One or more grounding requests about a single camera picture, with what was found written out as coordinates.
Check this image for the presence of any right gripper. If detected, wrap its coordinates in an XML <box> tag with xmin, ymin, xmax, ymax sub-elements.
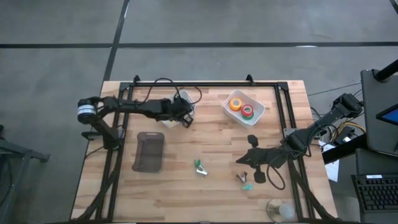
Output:
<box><xmin>235</xmin><ymin>134</ymin><xmax>292</xmax><ymax>184</ymax></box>

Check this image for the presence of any yellow tape roll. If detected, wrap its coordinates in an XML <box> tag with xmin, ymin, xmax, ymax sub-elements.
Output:
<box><xmin>229</xmin><ymin>97</ymin><xmax>244</xmax><ymax>112</ymax></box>

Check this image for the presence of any white plastic bin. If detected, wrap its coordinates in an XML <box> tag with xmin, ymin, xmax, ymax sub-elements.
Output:
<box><xmin>222</xmin><ymin>89</ymin><xmax>266</xmax><ymax>129</ymax></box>
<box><xmin>161</xmin><ymin>89</ymin><xmax>197</xmax><ymax>129</ymax></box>

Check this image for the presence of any smoky translucent plastic bin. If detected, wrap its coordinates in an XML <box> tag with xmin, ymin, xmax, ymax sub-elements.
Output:
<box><xmin>131</xmin><ymin>131</ymin><xmax>165</xmax><ymax>174</ymax></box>

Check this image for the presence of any white paper sheet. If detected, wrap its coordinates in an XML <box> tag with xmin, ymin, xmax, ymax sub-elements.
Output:
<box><xmin>318</xmin><ymin>139</ymin><xmax>340</xmax><ymax>183</ymax></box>

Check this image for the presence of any black bar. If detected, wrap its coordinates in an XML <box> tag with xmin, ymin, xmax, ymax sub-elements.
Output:
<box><xmin>322</xmin><ymin>133</ymin><xmax>369</xmax><ymax>165</ymax></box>

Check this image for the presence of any dark grey desk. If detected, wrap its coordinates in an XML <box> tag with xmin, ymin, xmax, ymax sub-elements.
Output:
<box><xmin>354</xmin><ymin>147</ymin><xmax>398</xmax><ymax>224</ymax></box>

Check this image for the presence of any monitor platform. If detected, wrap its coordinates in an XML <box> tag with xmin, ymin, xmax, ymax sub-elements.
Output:
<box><xmin>360</xmin><ymin>68</ymin><xmax>398</xmax><ymax>157</ymax></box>

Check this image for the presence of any black keyboard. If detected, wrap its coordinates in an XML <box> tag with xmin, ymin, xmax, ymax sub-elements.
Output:
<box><xmin>351</xmin><ymin>174</ymin><xmax>398</xmax><ymax>212</ymax></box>

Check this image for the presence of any blue monitor screen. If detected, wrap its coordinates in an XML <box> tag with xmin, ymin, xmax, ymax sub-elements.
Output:
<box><xmin>375</xmin><ymin>104</ymin><xmax>398</xmax><ymax>127</ymax></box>

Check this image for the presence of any grey metal stand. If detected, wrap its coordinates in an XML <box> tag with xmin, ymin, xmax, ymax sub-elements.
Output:
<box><xmin>0</xmin><ymin>124</ymin><xmax>50</xmax><ymax>200</ymax></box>

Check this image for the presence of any black pole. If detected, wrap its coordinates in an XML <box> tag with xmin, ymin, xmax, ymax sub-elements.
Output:
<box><xmin>373</xmin><ymin>58</ymin><xmax>398</xmax><ymax>83</ymax></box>

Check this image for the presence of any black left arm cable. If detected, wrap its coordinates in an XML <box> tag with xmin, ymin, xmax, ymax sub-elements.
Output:
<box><xmin>148</xmin><ymin>77</ymin><xmax>203</xmax><ymax>105</ymax></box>

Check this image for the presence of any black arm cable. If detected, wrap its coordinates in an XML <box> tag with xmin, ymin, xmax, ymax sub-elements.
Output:
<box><xmin>266</xmin><ymin>160</ymin><xmax>286</xmax><ymax>191</ymax></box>
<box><xmin>148</xmin><ymin>77</ymin><xmax>203</xmax><ymax>105</ymax></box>

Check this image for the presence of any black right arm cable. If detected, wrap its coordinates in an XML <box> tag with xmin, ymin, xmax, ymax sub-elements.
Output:
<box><xmin>266</xmin><ymin>160</ymin><xmax>286</xmax><ymax>191</ymax></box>

